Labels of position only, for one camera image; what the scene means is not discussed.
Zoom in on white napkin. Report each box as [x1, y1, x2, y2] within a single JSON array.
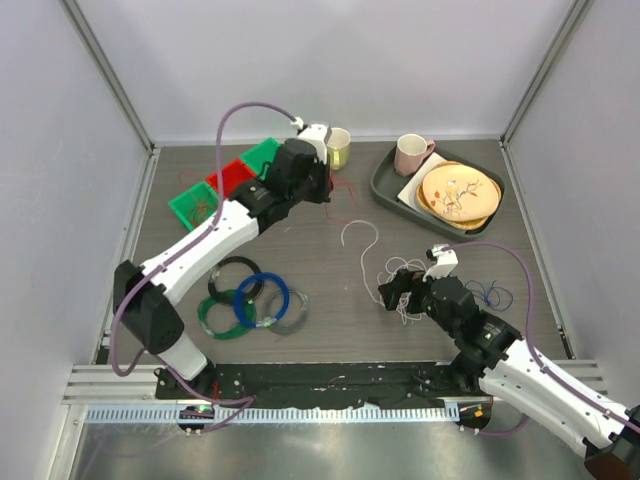
[[396, 153, 446, 210]]

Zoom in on bird pattern plate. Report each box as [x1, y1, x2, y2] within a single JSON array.
[[421, 164, 501, 221]]

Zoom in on near green bin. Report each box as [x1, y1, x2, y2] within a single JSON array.
[[168, 181, 219, 231]]

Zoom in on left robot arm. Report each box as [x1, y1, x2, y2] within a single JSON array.
[[112, 138, 331, 399]]

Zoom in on pink mug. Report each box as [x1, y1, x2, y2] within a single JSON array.
[[394, 133, 436, 177]]

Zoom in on grey wire coil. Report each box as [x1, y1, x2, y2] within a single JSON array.
[[263, 288, 310, 337]]

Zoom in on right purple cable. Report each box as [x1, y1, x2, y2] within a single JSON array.
[[439, 237, 640, 436]]

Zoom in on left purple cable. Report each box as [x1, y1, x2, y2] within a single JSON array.
[[109, 101, 301, 434]]

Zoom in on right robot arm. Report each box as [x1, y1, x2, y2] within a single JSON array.
[[378, 269, 639, 479]]

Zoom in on red bin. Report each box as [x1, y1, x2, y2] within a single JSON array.
[[222, 158, 256, 199]]

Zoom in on left aluminium frame post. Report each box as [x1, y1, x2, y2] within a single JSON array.
[[59, 0, 155, 154]]

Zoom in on yellow-green mug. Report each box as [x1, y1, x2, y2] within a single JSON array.
[[327, 127, 351, 171]]

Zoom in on black wire coil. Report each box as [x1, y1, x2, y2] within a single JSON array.
[[207, 255, 263, 304]]

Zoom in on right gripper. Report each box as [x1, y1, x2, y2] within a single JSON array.
[[379, 268, 459, 338]]

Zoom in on slotted cable duct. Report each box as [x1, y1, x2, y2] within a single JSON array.
[[85, 403, 459, 425]]

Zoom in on dark grey tray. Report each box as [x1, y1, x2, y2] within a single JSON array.
[[369, 146, 503, 243]]

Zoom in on green wire coil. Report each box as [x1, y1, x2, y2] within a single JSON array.
[[197, 289, 255, 341]]

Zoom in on aluminium frame post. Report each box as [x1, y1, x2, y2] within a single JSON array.
[[59, 0, 155, 154], [500, 0, 593, 149]]

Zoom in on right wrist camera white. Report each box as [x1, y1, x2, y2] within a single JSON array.
[[425, 244, 458, 279]]

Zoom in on far green bin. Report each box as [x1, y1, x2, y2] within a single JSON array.
[[240, 138, 280, 179]]

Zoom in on right aluminium frame post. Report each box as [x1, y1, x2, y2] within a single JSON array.
[[500, 0, 593, 149]]

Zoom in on green bin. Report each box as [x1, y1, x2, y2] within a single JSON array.
[[168, 181, 219, 231], [240, 138, 280, 179]]

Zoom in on blue wire coil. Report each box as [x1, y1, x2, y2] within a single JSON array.
[[233, 272, 291, 330]]

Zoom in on purple cable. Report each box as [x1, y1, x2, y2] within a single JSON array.
[[109, 101, 301, 434], [439, 237, 640, 436]]

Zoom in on blue loose wire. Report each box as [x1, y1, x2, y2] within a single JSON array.
[[464, 278, 515, 309]]

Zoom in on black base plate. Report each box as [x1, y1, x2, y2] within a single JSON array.
[[188, 362, 488, 410]]

